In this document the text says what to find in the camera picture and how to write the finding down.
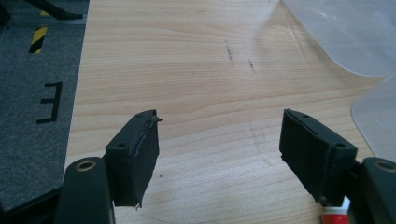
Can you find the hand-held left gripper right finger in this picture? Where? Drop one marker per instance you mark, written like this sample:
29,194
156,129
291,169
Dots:
308,152

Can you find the red and white tube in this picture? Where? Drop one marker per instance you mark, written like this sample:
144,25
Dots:
336,215

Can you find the small translucent plastic sheet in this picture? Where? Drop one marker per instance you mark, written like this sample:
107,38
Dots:
379,121

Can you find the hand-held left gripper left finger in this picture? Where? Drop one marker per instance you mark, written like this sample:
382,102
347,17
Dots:
134,161

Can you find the large translucent plastic sheet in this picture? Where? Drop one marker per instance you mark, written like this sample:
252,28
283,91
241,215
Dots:
351,31

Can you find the yellow black hazard tape strip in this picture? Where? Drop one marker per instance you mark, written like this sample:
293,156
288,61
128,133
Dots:
38,39

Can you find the black stand leg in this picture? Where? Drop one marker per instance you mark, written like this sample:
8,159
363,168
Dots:
56,11

